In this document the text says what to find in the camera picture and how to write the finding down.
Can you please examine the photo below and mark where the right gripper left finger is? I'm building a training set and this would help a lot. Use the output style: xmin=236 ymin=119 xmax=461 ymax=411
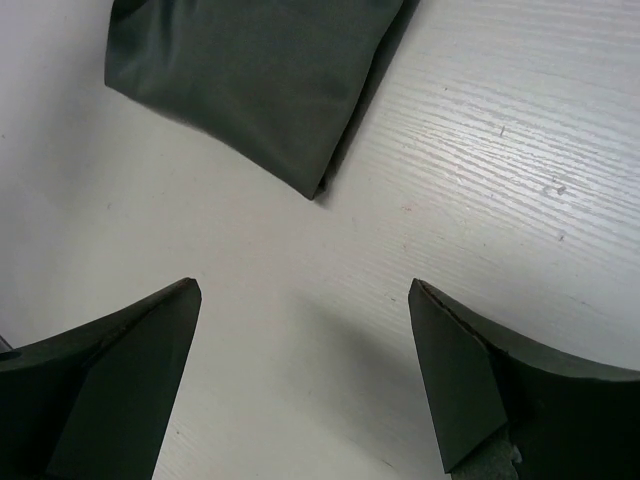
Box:
xmin=1 ymin=278 xmax=202 ymax=479

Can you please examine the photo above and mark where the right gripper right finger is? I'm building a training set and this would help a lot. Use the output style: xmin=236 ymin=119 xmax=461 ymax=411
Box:
xmin=408 ymin=279 xmax=639 ymax=479

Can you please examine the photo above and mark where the dark grey t-shirt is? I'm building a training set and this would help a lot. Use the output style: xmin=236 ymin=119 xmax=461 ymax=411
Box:
xmin=104 ymin=1 xmax=416 ymax=199

